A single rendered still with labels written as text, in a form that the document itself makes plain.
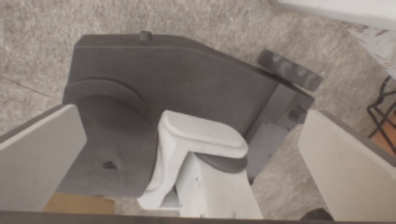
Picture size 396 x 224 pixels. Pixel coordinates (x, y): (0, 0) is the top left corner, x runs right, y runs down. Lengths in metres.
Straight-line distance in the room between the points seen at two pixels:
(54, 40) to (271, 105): 0.59
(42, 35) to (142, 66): 0.28
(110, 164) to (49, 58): 0.38
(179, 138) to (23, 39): 0.46
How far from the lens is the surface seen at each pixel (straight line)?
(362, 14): 0.57
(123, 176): 0.37
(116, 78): 0.47
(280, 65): 0.60
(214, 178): 0.39
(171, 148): 0.36
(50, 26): 0.64
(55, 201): 0.89
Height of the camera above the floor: 0.60
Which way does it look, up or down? 54 degrees down
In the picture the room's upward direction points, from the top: 152 degrees clockwise
